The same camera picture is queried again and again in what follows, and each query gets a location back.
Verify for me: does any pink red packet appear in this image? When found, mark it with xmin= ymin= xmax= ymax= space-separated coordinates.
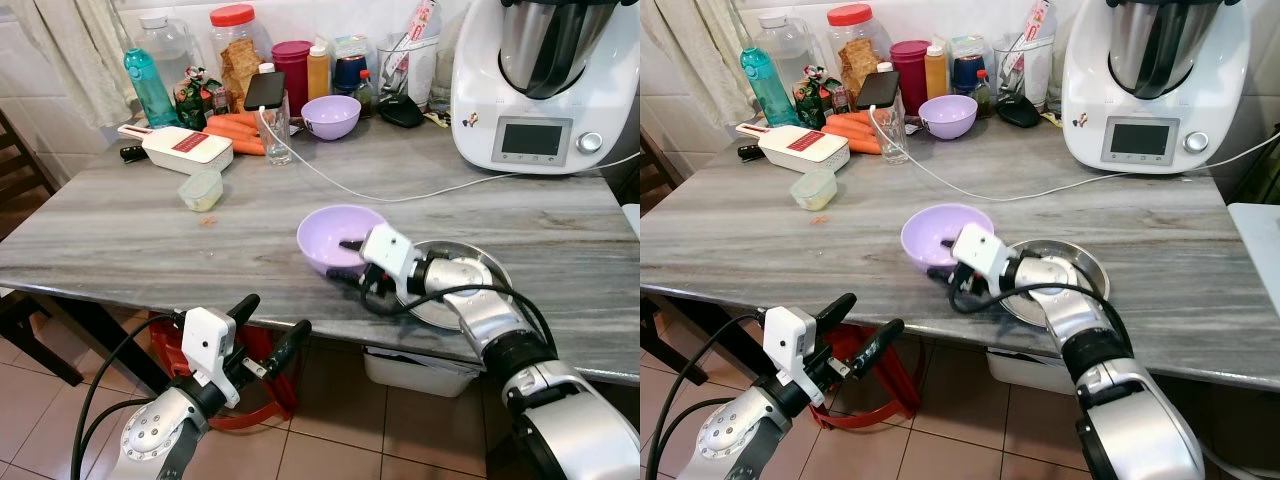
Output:
xmin=1008 ymin=0 xmax=1060 ymax=73
xmin=388 ymin=0 xmax=443 ymax=73

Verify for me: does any red plastic stool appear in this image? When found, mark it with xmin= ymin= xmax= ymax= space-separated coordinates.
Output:
xmin=149 ymin=313 xmax=302 ymax=433
xmin=808 ymin=320 xmax=929 ymax=433

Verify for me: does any white appliance edge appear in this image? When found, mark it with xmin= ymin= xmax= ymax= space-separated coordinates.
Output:
xmin=1227 ymin=202 xmax=1280 ymax=293

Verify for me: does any clear jar with red lid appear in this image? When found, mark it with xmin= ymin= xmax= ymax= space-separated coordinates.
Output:
xmin=826 ymin=2 xmax=890 ymax=107
xmin=208 ymin=3 xmax=272 ymax=113

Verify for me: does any dark wooden table frame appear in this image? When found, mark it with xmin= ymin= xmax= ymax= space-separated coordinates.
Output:
xmin=0 ymin=288 xmax=173 ymax=393
xmin=640 ymin=293 xmax=713 ymax=389

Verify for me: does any white charging cable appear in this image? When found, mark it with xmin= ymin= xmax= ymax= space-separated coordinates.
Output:
xmin=868 ymin=105 xmax=1280 ymax=203
xmin=257 ymin=105 xmax=641 ymax=203

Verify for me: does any round metal plate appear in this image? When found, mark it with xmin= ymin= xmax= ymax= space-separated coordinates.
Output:
xmin=1000 ymin=238 xmax=1112 ymax=330
xmin=404 ymin=239 xmax=514 ymax=332

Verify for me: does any teal blue bottle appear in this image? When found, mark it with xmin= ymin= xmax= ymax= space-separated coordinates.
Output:
xmin=123 ymin=47 xmax=180 ymax=130
xmin=740 ymin=47 xmax=797 ymax=129

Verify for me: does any small purple plastic bowl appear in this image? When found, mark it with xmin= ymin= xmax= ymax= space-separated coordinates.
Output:
xmin=918 ymin=95 xmax=980 ymax=142
xmin=301 ymin=95 xmax=363 ymax=142

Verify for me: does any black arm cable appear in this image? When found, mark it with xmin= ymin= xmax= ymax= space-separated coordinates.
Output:
xmin=947 ymin=280 xmax=1134 ymax=351
xmin=358 ymin=282 xmax=557 ymax=353
xmin=645 ymin=313 xmax=767 ymax=480
xmin=69 ymin=313 xmax=187 ymax=480

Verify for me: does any white kitchen cooking machine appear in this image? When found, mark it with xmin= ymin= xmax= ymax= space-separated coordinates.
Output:
xmin=450 ymin=0 xmax=641 ymax=177
xmin=1061 ymin=0 xmax=1252 ymax=177

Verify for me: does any dark wooden chair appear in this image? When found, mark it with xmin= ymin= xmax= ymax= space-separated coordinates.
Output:
xmin=640 ymin=125 xmax=669 ymax=214
xmin=0 ymin=108 xmax=63 ymax=213

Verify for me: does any white plastic bin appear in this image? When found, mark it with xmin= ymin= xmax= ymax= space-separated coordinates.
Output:
xmin=984 ymin=344 xmax=1079 ymax=397
xmin=361 ymin=344 xmax=483 ymax=399

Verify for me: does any beige curtain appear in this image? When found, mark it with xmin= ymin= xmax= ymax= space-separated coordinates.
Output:
xmin=640 ymin=0 xmax=758 ymax=128
xmin=0 ymin=0 xmax=139 ymax=129

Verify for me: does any large purple plastic bowl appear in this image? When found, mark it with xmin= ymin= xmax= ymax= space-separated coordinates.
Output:
xmin=297 ymin=204 xmax=390 ymax=280
xmin=901 ymin=203 xmax=997 ymax=277

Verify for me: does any black rounded pouch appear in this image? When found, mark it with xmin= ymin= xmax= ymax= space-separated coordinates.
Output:
xmin=377 ymin=94 xmax=427 ymax=130
xmin=995 ymin=94 xmax=1044 ymax=130

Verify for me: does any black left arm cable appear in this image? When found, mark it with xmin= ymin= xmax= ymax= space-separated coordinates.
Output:
xmin=69 ymin=313 xmax=187 ymax=480
xmin=645 ymin=313 xmax=767 ymax=480

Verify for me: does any large clear plastic bottle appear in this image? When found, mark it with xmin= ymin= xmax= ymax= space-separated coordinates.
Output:
xmin=754 ymin=9 xmax=819 ymax=91
xmin=135 ymin=9 xmax=204 ymax=93

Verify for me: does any clear drinking glass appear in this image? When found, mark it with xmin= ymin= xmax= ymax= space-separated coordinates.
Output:
xmin=261 ymin=95 xmax=294 ymax=167
xmin=875 ymin=95 xmax=910 ymax=167

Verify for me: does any dark blue jar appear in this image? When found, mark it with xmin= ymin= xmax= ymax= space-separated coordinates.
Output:
xmin=950 ymin=36 xmax=990 ymax=97
xmin=332 ymin=36 xmax=372 ymax=97

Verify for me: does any orange squeeze bottle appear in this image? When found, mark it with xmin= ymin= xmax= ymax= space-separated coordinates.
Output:
xmin=924 ymin=44 xmax=950 ymax=102
xmin=306 ymin=44 xmax=332 ymax=102

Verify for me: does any green snack packet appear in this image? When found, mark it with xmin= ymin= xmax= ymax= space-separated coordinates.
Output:
xmin=174 ymin=67 xmax=229 ymax=132
xmin=792 ymin=66 xmax=847 ymax=132

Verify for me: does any clear plastic utensil container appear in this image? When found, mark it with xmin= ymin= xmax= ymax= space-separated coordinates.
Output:
xmin=993 ymin=32 xmax=1058 ymax=107
xmin=376 ymin=32 xmax=442 ymax=107

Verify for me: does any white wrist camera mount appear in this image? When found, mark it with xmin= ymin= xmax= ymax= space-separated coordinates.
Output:
xmin=950 ymin=222 xmax=1019 ymax=299
xmin=762 ymin=305 xmax=823 ymax=407
xmin=181 ymin=308 xmax=242 ymax=408
xmin=359 ymin=224 xmax=425 ymax=303

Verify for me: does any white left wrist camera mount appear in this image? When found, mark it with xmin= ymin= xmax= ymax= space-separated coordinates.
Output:
xmin=181 ymin=308 xmax=242 ymax=408
xmin=762 ymin=305 xmax=823 ymax=407

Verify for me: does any black smartphone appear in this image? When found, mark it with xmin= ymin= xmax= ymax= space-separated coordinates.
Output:
xmin=855 ymin=70 xmax=900 ymax=112
xmin=243 ymin=70 xmax=287 ymax=112

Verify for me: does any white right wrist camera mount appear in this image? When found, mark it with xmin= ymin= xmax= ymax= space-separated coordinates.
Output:
xmin=359 ymin=224 xmax=425 ymax=303
xmin=950 ymin=222 xmax=1019 ymax=299

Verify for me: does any magenta canister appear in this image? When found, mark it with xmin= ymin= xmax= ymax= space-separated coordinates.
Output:
xmin=889 ymin=40 xmax=932 ymax=117
xmin=271 ymin=40 xmax=314 ymax=117

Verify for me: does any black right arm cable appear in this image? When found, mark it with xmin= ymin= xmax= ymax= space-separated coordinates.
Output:
xmin=947 ymin=280 xmax=1134 ymax=351
xmin=358 ymin=282 xmax=557 ymax=353

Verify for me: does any small lidded plastic container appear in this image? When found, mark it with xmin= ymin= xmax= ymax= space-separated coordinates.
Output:
xmin=788 ymin=166 xmax=838 ymax=212
xmin=178 ymin=167 xmax=224 ymax=213

